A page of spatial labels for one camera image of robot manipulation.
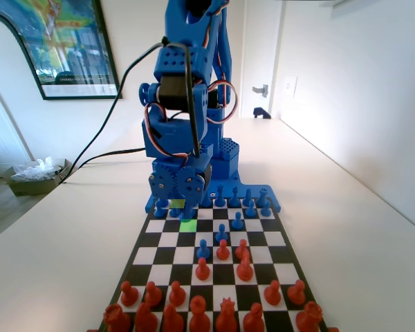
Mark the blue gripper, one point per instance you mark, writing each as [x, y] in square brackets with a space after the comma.
[176, 184]

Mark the blue chess knight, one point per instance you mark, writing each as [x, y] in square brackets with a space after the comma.
[248, 196]
[187, 219]

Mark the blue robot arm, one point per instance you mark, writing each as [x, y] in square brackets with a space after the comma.
[180, 27]

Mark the blue chess pawn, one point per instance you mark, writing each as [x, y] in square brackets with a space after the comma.
[250, 210]
[266, 209]
[221, 234]
[237, 222]
[174, 212]
[158, 211]
[203, 249]

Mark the blue chess king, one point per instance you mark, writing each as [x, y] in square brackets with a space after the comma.
[207, 203]

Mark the blue chess queen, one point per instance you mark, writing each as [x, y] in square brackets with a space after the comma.
[220, 198]

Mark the blue chess bishop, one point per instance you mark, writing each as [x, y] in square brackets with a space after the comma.
[234, 198]

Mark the red chess pawn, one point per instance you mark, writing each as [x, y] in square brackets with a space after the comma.
[222, 250]
[129, 294]
[241, 245]
[177, 294]
[272, 293]
[202, 269]
[153, 294]
[296, 293]

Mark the red chess bishop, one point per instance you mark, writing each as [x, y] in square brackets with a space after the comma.
[173, 320]
[253, 319]

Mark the red chess queen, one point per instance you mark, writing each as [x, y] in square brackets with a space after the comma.
[225, 317]

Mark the blue base mounting plate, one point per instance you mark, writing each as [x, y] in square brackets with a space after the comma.
[276, 205]

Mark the black and white chessboard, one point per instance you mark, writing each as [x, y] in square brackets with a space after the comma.
[273, 238]

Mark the clear crumpled plastic wrap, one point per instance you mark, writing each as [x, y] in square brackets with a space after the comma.
[38, 169]

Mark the brown cardboard box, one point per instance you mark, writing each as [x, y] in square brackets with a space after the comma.
[27, 188]

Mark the white door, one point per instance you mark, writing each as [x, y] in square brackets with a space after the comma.
[259, 52]

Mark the framed map poster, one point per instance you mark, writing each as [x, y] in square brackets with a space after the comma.
[72, 52]

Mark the white wall switch plate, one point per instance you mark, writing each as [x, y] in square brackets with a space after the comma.
[290, 86]

